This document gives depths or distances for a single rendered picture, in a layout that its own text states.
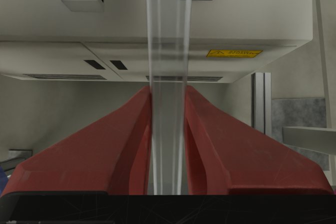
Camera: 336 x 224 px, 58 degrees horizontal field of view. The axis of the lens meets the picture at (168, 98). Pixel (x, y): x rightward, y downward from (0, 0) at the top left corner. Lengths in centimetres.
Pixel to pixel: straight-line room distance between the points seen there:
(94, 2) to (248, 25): 22
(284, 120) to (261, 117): 36
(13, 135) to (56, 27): 75
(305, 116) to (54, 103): 87
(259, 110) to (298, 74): 42
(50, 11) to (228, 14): 26
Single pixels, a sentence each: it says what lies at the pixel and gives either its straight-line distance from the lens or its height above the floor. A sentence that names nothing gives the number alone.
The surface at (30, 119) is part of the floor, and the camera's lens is 116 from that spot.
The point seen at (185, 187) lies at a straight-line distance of 22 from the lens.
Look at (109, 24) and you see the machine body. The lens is 47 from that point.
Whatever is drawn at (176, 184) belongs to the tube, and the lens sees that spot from 16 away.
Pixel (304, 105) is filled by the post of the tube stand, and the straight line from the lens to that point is 115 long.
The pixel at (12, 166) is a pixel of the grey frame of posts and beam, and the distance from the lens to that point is 109.
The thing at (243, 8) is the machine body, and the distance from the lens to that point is 48.
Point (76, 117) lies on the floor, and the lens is 111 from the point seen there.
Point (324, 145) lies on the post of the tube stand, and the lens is 87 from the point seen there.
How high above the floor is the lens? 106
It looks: 86 degrees down
